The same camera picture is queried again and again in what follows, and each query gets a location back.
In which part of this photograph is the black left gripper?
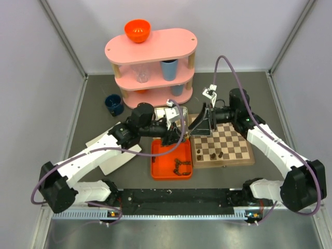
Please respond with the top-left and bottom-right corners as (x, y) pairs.
(139, 120), (185, 147)

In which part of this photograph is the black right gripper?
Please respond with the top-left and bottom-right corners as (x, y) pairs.
(189, 102), (237, 136)

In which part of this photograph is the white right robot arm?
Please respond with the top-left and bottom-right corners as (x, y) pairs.
(188, 85), (327, 212)

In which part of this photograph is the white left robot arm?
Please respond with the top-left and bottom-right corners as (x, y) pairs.
(33, 99), (185, 214)

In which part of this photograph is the wooden chess board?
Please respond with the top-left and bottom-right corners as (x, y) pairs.
(190, 123), (255, 169)

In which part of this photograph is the orange tin box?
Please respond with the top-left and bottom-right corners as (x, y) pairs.
(150, 140), (193, 181)

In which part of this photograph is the blue cup bottom shelf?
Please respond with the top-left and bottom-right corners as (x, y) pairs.
(170, 85), (184, 96)

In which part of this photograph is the blue cup shelf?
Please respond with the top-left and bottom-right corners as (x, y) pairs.
(160, 59), (178, 81)
(170, 85), (184, 96)

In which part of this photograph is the blue cup middle shelf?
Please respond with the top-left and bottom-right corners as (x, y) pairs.
(160, 59), (178, 81)

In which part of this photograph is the dark blue mug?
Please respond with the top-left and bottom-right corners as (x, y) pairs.
(104, 94), (124, 117)

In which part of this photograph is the pink three-tier shelf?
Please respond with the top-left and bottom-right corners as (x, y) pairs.
(105, 28), (198, 108)

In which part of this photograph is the clear glass cup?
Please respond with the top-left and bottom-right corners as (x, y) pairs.
(131, 63), (150, 83)

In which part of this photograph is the orange bowl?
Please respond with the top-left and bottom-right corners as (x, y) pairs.
(124, 19), (151, 43)

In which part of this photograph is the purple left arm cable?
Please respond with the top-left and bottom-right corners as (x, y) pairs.
(30, 98), (187, 229)

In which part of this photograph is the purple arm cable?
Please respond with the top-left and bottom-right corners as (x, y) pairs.
(213, 55), (321, 226)
(30, 98), (187, 229)

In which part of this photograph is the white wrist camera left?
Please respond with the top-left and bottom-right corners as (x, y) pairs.
(164, 99), (182, 130)

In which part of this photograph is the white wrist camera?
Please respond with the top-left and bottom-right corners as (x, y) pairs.
(164, 99), (182, 130)
(202, 84), (217, 107)

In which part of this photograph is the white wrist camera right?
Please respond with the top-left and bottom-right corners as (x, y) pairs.
(202, 84), (217, 107)

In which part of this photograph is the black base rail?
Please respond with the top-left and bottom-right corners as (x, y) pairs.
(88, 188), (265, 215)

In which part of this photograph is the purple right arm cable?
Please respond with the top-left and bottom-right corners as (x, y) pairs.
(213, 55), (321, 226)

